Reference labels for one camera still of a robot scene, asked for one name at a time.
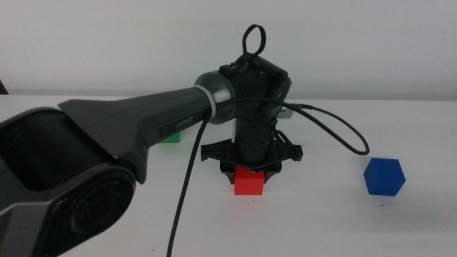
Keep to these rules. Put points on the blue cube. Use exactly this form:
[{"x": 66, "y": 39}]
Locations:
[{"x": 384, "y": 177}]

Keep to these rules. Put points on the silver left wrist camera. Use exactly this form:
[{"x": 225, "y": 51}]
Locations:
[{"x": 286, "y": 113}]

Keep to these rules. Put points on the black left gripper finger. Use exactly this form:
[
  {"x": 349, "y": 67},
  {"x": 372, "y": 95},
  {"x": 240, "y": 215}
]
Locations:
[
  {"x": 270, "y": 173},
  {"x": 228, "y": 174}
]

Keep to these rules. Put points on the dark brown background object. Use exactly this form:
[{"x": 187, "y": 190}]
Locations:
[{"x": 2, "y": 90}]

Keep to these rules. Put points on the green cube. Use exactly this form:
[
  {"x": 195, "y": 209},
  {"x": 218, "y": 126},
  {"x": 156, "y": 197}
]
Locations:
[{"x": 172, "y": 139}]

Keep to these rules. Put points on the red cube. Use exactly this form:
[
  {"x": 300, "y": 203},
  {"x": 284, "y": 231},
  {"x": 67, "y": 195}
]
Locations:
[{"x": 249, "y": 182}]

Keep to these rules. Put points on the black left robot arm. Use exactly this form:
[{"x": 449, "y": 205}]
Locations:
[{"x": 107, "y": 125}]

